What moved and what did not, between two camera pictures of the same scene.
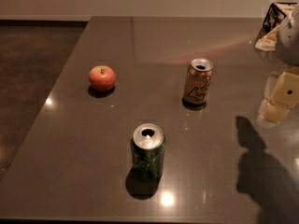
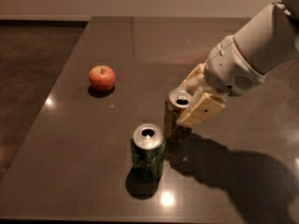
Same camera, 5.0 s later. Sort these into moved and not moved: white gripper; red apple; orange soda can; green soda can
Moved: orange soda can; white gripper
Not moved: red apple; green soda can
